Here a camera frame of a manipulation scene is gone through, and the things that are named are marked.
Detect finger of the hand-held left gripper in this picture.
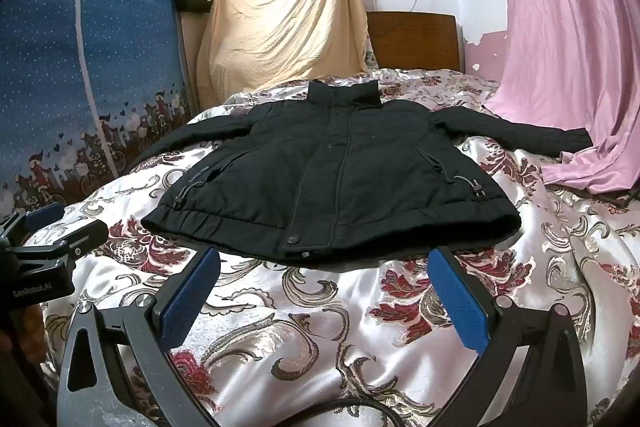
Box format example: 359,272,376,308
0,202,67,239
5,220,110,269

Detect black cable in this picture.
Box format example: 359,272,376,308
280,399,401,427

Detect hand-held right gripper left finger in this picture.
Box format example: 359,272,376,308
56,248,222,427

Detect floral satin quilt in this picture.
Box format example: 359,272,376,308
37,68,640,427

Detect black jacket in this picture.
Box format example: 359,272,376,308
131,79,593,269

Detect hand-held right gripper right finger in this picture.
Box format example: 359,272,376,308
429,246,588,427

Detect wooden headboard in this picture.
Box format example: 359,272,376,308
366,11,462,72

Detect pink curtain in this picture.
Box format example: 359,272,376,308
482,0,640,195

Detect beige hanging cloth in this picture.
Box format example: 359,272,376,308
195,0,373,108

